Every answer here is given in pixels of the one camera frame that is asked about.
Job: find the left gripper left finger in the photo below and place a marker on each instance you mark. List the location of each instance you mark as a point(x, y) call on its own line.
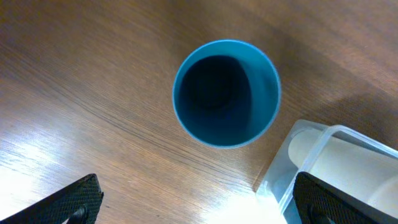
point(78, 202)

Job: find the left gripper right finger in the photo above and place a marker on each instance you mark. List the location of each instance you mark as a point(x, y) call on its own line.
point(319, 202)

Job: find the cream cup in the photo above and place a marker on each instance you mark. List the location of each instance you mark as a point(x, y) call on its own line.
point(385, 198)
point(353, 169)

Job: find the blue cup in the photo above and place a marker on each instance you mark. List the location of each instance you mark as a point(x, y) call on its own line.
point(226, 93)

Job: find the clear plastic container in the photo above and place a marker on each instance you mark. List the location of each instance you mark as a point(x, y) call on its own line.
point(298, 153)

